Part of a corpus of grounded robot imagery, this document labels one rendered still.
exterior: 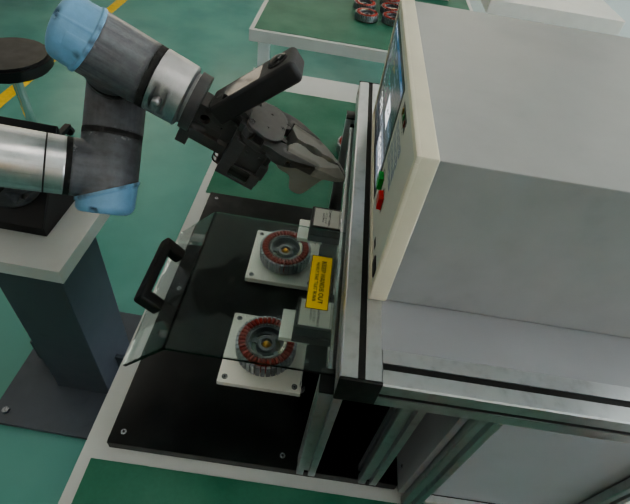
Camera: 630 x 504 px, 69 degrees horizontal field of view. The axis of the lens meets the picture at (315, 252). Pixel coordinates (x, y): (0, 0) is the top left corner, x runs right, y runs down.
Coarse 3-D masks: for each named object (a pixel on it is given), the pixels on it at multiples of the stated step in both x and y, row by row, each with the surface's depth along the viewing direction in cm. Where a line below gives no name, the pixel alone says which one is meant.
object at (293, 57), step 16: (272, 64) 49; (288, 64) 48; (240, 80) 52; (256, 80) 49; (272, 80) 49; (288, 80) 49; (224, 96) 52; (240, 96) 50; (256, 96) 50; (272, 96) 50; (224, 112) 52; (240, 112) 52
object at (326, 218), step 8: (320, 208) 94; (312, 216) 92; (320, 216) 93; (328, 216) 93; (336, 216) 93; (304, 224) 96; (312, 224) 91; (320, 224) 91; (328, 224) 91; (336, 224) 92
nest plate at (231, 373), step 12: (228, 360) 83; (228, 372) 82; (240, 372) 82; (288, 372) 83; (300, 372) 83; (228, 384) 81; (240, 384) 80; (252, 384) 81; (264, 384) 81; (276, 384) 81; (288, 384) 81
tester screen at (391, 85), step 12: (396, 24) 71; (396, 36) 69; (396, 48) 66; (396, 60) 64; (396, 72) 62; (384, 84) 74; (396, 84) 60; (384, 96) 72; (396, 96) 59; (384, 108) 69; (396, 108) 57; (384, 120) 67; (384, 132) 65; (384, 144) 63; (384, 156) 61
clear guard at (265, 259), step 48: (192, 240) 67; (240, 240) 65; (288, 240) 66; (336, 240) 68; (192, 288) 58; (240, 288) 59; (288, 288) 60; (336, 288) 61; (144, 336) 57; (192, 336) 54; (240, 336) 54; (288, 336) 55; (336, 336) 56
